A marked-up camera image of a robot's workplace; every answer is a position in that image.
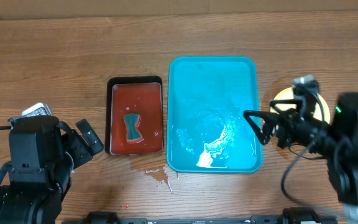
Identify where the yellow plate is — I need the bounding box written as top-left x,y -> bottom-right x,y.
273,88 -> 331,123

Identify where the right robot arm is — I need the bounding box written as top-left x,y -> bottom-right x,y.
243,92 -> 358,223

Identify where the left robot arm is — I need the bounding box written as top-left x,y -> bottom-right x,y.
0,115 -> 104,224

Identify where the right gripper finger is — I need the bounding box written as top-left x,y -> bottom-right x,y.
243,110 -> 278,145
269,99 -> 303,114

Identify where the teal plastic tray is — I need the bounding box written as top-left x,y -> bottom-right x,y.
167,56 -> 263,173

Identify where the black tray with red water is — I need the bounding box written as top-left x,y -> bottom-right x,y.
105,76 -> 163,156

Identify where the green and pink sponge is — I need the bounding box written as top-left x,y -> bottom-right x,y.
124,113 -> 144,144

